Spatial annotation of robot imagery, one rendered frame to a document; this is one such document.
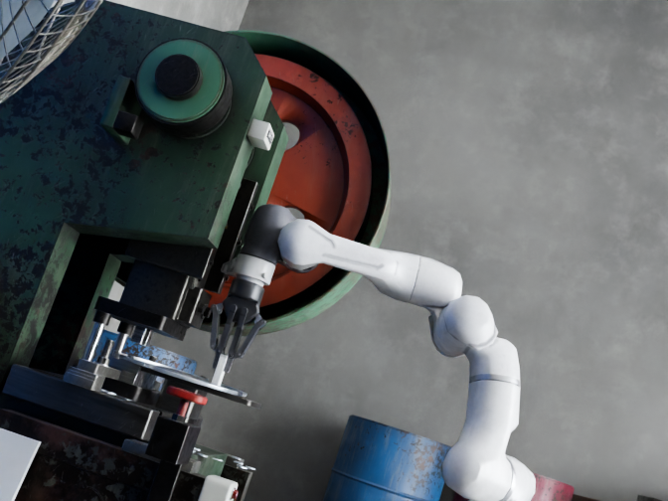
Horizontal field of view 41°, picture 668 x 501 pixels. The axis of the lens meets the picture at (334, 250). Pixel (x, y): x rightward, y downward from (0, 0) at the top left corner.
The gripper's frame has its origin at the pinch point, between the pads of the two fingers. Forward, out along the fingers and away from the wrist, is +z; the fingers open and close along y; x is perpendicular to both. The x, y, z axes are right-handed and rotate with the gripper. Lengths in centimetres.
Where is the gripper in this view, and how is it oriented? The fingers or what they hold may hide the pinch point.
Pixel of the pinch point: (220, 370)
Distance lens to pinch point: 196.2
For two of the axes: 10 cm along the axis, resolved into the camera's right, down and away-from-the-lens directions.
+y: 9.5, 2.8, -1.2
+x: 0.6, 2.2, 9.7
